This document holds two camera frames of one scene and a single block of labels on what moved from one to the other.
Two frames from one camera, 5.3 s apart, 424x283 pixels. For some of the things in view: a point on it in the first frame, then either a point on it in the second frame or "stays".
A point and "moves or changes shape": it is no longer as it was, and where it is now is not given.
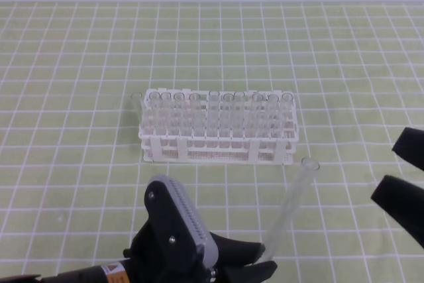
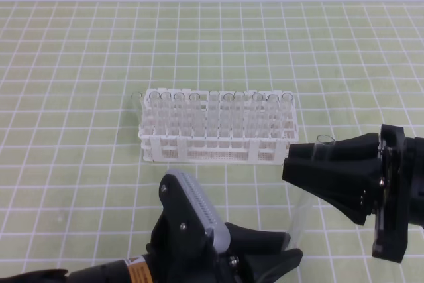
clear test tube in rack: [154, 111] stays
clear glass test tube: [307, 170] moves or changes shape
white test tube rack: [218, 126] stays
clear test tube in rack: [165, 99] stays
